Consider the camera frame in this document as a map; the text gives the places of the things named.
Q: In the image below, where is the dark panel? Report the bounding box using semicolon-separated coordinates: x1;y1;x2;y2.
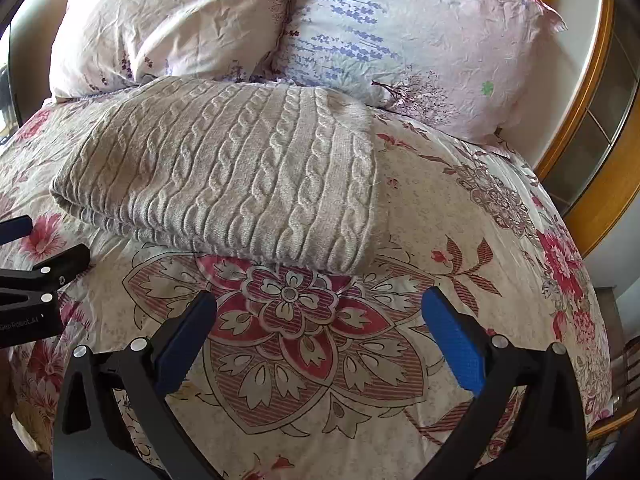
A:
0;24;24;132

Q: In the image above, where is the floral bed sheet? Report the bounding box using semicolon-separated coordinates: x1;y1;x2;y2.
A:
0;91;615;480

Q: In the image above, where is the grey bedside cabinet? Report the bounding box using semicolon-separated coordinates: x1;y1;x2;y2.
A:
592;285;640;413

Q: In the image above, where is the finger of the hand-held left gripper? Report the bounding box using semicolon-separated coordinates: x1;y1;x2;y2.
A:
0;215;34;245
0;242;92;288

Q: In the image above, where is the lavender print pillow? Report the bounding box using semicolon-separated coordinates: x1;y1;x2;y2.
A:
271;0;569;147

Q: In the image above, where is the wooden headboard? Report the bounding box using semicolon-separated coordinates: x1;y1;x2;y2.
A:
495;0;640;262

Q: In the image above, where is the pink floral pillow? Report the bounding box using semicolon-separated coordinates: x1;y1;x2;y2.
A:
49;0;297;100

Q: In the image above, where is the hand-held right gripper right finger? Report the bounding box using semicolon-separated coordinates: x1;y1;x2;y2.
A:
415;287;589;480

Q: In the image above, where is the beige cable-knit sweater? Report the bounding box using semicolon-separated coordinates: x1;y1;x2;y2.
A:
49;75;392;277

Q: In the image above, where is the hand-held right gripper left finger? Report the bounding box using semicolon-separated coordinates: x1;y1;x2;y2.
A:
52;290;219;480

